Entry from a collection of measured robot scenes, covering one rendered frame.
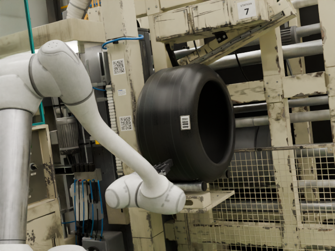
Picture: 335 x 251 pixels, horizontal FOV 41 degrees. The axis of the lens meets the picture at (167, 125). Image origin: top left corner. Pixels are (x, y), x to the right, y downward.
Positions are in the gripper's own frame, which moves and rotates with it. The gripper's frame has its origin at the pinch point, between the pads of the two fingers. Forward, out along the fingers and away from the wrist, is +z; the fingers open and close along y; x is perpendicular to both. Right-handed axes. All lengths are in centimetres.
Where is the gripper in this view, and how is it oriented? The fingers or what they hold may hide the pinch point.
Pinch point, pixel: (167, 164)
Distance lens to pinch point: 195.0
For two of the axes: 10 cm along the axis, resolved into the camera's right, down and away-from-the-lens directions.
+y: -8.5, 0.8, 5.1
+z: 4.8, -2.3, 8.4
